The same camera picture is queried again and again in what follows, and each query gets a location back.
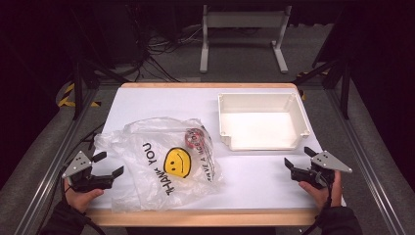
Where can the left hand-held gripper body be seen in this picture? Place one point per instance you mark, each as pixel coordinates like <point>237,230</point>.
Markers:
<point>78,164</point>

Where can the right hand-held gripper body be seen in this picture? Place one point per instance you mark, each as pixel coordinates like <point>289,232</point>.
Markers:
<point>328,162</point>

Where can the clear plastic smiley bag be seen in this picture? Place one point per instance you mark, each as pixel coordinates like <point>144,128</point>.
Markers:
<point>143,182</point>

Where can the white plastic bin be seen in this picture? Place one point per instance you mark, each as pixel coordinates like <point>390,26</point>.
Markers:
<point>261,129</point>

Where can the red labelled can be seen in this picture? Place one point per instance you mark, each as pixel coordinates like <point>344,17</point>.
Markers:
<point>194,138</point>

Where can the person's left hand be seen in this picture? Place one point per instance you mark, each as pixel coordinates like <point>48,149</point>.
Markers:
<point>80,199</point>

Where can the person's right hand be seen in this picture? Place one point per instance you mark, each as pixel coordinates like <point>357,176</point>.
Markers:
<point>326,197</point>

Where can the yellow black floor tape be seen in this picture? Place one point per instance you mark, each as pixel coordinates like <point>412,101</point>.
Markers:
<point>67,96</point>
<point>302,95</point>

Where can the black metal stand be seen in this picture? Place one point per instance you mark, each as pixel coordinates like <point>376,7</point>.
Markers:
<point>345,91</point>
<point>77,88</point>

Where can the white metal stand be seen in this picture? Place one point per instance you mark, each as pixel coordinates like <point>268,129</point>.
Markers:
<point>244,19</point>

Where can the aluminium frame rail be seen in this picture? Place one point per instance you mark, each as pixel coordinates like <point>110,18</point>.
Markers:
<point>40,202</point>
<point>362,163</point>

